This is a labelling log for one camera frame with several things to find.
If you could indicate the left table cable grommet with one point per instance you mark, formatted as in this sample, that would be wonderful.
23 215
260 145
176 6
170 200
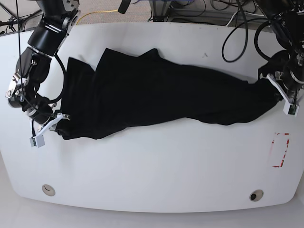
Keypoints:
48 190

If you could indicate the right table cable grommet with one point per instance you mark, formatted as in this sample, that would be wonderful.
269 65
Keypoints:
256 195

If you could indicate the black T-shirt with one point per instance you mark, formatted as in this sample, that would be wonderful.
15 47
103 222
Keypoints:
126 91

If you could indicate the black tripod stand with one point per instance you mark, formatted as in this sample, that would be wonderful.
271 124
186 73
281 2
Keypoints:
15 20

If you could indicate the table cable grommet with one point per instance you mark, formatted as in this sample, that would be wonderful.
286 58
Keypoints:
256 195
48 190

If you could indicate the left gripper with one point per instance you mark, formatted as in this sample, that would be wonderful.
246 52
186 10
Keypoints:
293 78

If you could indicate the aluminium frame post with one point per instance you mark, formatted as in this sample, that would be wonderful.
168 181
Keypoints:
159 9

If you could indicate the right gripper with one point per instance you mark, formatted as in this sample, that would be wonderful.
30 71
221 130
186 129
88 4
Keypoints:
41 114

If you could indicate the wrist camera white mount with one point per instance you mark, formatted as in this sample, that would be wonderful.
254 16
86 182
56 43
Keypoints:
37 138
291 106

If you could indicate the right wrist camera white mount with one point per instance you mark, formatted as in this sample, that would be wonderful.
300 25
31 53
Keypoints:
37 138

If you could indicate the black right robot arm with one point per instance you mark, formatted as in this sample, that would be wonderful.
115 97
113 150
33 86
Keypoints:
33 65

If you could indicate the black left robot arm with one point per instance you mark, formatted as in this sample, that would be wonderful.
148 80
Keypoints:
286 19

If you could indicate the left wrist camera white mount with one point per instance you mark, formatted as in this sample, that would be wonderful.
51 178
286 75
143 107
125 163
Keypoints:
291 106

